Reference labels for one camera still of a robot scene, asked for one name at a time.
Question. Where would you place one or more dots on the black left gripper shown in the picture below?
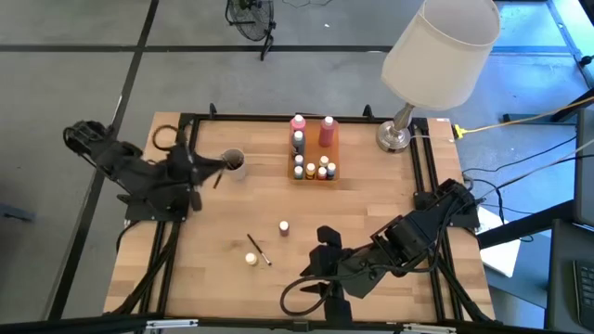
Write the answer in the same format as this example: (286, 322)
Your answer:
(185, 171)

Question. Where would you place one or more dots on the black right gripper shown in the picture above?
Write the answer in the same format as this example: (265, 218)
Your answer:
(357, 269)

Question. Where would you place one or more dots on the green paint bottle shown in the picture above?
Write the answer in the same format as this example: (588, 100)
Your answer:
(298, 172)

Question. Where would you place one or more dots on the blue paint bottle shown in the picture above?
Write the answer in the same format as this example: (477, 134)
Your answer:
(299, 160)

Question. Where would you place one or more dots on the tall grey paint bottle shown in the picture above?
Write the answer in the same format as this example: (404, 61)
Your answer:
(298, 141)

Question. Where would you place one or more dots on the tall pink paint bottle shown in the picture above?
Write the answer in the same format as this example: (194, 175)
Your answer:
(297, 123)

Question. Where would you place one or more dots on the red paint bottle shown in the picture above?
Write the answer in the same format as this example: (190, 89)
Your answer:
(321, 173)

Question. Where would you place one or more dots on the turquoise paint bottle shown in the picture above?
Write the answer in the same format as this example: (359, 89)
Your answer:
(331, 170)

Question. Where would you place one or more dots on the tall coral paint bottle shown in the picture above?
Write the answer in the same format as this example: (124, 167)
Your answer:
(327, 130)

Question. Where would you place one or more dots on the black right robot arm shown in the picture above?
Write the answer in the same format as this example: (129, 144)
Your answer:
(417, 232)

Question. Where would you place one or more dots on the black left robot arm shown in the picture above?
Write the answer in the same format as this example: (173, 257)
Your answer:
(130, 167)

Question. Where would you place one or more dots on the magenta paint bottle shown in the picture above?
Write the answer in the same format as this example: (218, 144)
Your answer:
(284, 228)

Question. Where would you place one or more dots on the white paper cup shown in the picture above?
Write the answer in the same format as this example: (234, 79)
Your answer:
(240, 174)

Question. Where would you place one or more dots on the orange translucent bin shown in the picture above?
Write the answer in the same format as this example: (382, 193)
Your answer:
(313, 139)

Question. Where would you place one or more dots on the black floor fan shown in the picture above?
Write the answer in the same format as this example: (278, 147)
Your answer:
(253, 21)

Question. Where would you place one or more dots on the white sheet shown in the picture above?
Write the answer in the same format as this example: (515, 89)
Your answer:
(501, 255)

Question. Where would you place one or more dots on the black desk support bar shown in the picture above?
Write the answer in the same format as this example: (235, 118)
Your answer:
(533, 222)

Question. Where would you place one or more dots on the dark grey desk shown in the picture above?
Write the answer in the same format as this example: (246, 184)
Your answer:
(564, 278)

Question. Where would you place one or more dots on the silver lamp with white shade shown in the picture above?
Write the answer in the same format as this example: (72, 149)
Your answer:
(441, 55)

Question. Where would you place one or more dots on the black keyboard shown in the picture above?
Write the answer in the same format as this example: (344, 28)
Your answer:
(585, 297)

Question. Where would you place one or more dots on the silver frame bracket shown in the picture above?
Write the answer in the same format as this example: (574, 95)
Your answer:
(171, 324)
(429, 329)

